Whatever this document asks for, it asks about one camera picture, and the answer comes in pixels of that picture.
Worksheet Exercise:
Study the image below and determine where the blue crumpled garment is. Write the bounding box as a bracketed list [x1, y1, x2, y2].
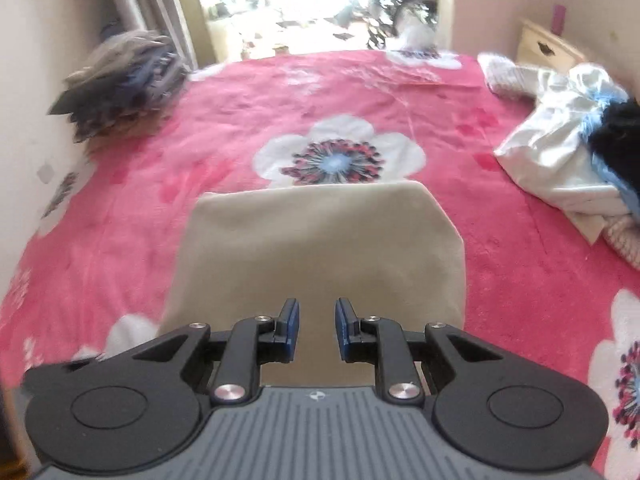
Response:
[580, 94, 639, 219]

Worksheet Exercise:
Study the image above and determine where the cream wooden nightstand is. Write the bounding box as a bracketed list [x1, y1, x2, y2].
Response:
[515, 20, 588, 74]

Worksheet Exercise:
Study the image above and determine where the stack of folded dark clothes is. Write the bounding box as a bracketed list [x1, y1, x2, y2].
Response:
[48, 30, 189, 143]

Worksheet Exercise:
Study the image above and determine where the magenta cup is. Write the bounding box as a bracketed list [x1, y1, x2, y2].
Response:
[550, 4, 566, 37]

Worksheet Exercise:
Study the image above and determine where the beige sweatshirt garment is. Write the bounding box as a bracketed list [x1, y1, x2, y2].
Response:
[160, 181, 466, 387]

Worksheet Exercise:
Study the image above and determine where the black garment on pile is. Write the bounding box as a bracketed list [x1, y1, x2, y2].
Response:
[587, 99, 639, 197]

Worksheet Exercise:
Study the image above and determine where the pink white knitted cloth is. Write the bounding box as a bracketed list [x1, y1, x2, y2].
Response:
[476, 52, 550, 100]

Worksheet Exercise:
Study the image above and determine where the pink floral bed blanket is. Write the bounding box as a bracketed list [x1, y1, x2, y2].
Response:
[1, 51, 639, 479]

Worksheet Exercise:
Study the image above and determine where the black wheelchair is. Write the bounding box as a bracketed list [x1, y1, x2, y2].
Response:
[362, 0, 438, 50]

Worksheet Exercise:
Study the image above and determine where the white crumpled garment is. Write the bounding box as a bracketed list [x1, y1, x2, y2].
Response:
[494, 63, 629, 244]

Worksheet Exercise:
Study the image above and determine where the plastic bag on floor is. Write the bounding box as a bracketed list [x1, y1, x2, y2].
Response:
[392, 13, 436, 53]

